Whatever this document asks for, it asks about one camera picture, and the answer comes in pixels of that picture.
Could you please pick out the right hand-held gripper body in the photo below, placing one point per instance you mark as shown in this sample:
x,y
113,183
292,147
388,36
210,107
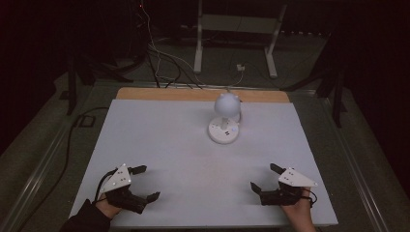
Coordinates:
x,y
295,179

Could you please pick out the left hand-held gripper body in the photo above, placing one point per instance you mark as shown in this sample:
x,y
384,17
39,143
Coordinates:
x,y
120,180

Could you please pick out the person's left hand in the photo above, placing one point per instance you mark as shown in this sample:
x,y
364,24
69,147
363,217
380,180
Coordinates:
x,y
108,208

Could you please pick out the person's right hand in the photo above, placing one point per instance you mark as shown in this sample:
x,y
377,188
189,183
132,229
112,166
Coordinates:
x,y
301,216

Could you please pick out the white table cover sheet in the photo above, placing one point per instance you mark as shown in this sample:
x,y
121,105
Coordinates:
x,y
180,161

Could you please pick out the black square floor plate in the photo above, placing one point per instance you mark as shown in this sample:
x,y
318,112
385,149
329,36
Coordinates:
x,y
87,121

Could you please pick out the wooden table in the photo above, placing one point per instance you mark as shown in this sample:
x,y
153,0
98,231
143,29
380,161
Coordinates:
x,y
161,94

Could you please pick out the white round desk lamp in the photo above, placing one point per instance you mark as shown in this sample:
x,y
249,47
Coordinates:
x,y
227,104

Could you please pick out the black tripod stand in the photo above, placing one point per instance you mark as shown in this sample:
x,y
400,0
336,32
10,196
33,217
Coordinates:
x,y
71,90

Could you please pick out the white plug adapter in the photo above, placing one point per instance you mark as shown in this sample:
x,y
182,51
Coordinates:
x,y
240,67

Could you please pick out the white metal stand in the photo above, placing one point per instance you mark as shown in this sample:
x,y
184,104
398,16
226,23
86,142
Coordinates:
x,y
198,38

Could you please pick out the metal frame rail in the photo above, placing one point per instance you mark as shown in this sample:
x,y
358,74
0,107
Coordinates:
x,y
354,167
38,175

